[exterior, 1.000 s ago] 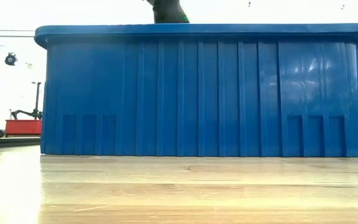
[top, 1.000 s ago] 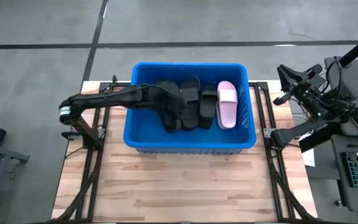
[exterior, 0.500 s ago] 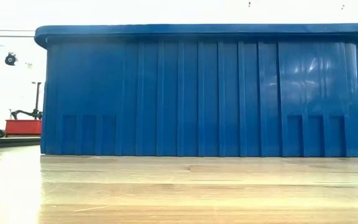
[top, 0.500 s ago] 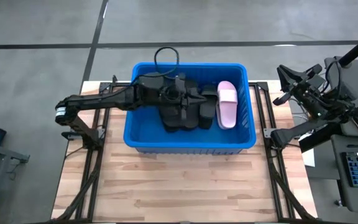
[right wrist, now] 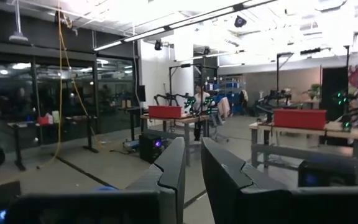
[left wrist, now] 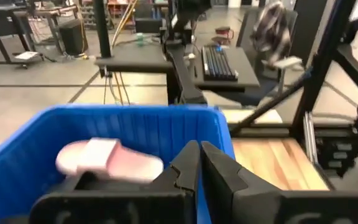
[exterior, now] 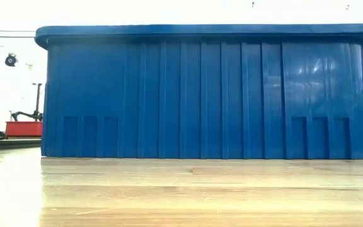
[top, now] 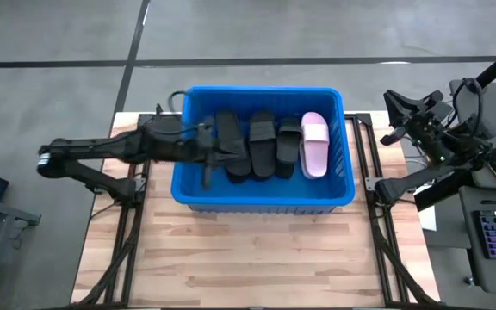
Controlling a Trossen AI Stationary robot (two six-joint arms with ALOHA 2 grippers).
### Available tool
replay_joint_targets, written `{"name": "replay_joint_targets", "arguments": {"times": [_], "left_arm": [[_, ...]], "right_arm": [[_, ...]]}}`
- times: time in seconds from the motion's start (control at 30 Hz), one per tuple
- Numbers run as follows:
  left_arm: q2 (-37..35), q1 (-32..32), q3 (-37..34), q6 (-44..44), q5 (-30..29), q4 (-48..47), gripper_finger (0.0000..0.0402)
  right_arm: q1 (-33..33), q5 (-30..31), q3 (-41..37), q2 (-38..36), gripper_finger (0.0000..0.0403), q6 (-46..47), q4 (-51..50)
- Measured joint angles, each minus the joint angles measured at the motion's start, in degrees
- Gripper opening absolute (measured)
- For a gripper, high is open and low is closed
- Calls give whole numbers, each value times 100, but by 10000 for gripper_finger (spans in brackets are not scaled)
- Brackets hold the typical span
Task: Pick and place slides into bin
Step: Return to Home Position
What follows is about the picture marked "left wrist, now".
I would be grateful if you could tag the black keyboard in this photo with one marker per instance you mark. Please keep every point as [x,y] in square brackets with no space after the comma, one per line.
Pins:
[219,63]

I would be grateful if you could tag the black monitor pole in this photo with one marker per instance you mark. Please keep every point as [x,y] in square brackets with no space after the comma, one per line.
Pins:
[102,28]

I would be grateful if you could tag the yellow diagonal rod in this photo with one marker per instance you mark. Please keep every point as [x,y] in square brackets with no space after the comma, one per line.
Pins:
[121,21]

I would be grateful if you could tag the black computer tower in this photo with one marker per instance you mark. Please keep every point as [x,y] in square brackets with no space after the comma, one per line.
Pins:
[73,37]

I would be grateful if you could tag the wooden work table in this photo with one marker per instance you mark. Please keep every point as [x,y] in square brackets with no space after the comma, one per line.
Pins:
[42,13]

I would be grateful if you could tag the blue plastic bin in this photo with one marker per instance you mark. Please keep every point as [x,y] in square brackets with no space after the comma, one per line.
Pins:
[120,124]

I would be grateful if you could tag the black aluminium frame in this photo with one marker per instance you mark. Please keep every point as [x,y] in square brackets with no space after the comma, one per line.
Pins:
[322,68]

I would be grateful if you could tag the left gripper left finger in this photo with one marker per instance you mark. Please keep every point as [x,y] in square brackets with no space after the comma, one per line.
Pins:
[120,208]

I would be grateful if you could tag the green cup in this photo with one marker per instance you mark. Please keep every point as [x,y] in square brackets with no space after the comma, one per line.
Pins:
[140,39]

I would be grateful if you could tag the pink slide sandal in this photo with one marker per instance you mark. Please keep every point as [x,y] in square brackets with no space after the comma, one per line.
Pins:
[113,158]

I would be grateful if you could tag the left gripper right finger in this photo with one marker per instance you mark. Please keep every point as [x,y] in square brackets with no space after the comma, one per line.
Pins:
[291,208]

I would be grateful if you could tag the black office chair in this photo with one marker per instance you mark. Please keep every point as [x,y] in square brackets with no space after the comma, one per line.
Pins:
[244,37]

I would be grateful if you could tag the dark grey desk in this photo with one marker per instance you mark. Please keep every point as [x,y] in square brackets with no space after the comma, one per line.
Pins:
[247,77]
[132,59]

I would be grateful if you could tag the red toolbox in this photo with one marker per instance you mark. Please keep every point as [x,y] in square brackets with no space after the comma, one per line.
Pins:
[224,31]

